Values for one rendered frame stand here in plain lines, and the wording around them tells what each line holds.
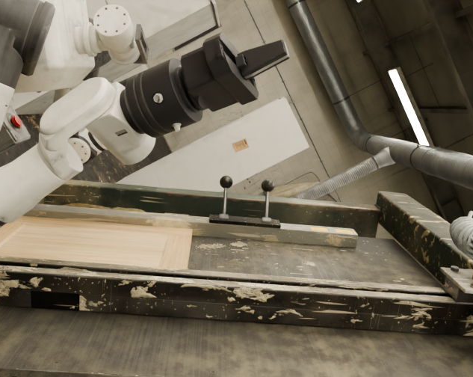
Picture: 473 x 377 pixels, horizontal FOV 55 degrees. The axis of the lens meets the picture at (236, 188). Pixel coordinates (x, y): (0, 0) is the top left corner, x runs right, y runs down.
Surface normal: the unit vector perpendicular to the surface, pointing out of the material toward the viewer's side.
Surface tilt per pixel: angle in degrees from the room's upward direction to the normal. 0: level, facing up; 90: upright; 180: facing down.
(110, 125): 106
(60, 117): 95
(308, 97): 90
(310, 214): 90
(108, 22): 79
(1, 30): 68
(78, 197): 90
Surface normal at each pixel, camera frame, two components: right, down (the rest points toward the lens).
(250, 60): -0.38, -0.19
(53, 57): 0.77, 0.11
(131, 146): 0.04, 0.79
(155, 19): 0.00, 0.18
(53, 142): 0.36, 0.62
